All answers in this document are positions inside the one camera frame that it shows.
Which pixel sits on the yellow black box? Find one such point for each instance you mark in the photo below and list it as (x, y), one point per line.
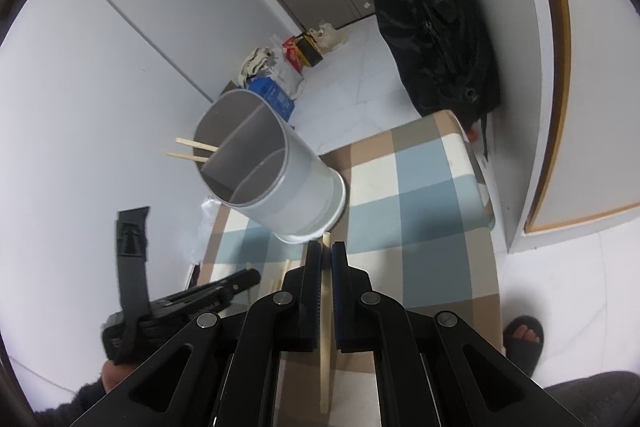
(309, 49)

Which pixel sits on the checkered cloth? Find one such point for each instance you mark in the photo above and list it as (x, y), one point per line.
(410, 207)

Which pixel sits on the white plastic bag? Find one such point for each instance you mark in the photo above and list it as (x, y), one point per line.
(290, 74)

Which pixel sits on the person's left hand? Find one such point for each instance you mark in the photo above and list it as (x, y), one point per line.
(117, 374)

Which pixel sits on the red bag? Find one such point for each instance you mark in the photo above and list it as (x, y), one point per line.
(291, 53)

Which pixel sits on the black bag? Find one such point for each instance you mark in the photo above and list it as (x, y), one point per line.
(430, 17)

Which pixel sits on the beige cloth bundle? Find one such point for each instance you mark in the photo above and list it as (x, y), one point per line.
(255, 64)

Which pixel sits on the beige plastic bag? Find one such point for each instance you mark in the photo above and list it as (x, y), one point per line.
(327, 36)

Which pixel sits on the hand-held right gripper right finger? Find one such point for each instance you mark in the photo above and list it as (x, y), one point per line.
(340, 292)

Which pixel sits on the wooden chopstick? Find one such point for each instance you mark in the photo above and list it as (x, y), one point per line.
(197, 144)
(325, 357)
(186, 156)

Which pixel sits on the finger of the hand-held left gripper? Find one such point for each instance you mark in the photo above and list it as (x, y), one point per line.
(240, 280)

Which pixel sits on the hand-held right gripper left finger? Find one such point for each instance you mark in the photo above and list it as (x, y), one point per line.
(314, 292)

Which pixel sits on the white board wooden frame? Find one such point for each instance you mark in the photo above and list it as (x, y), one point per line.
(590, 107)

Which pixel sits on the blue cardboard box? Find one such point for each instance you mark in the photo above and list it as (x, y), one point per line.
(272, 97)

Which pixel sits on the metal cup with sticks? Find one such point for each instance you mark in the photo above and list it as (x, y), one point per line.
(300, 192)

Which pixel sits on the person's grey trouser leg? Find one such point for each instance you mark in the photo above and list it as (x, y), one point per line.
(595, 402)

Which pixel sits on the orange object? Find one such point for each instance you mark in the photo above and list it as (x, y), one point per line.
(473, 135)

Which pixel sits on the black slipper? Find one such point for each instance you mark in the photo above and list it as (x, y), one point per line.
(522, 347)

